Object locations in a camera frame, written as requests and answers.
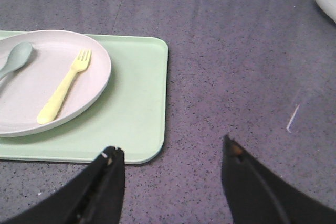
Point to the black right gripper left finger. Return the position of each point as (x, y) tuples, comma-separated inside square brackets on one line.
[(94, 196)]

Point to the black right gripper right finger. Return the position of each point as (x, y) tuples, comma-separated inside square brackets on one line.
[(256, 195)]

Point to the white round plate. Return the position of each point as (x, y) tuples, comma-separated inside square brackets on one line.
[(26, 91)]

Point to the yellow plastic fork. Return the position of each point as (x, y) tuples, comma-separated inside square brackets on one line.
[(50, 110)]

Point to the light green serving tray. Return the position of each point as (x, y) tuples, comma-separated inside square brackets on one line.
[(129, 113)]

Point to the pale green plastic spoon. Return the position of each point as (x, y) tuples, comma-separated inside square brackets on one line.
[(18, 56)]

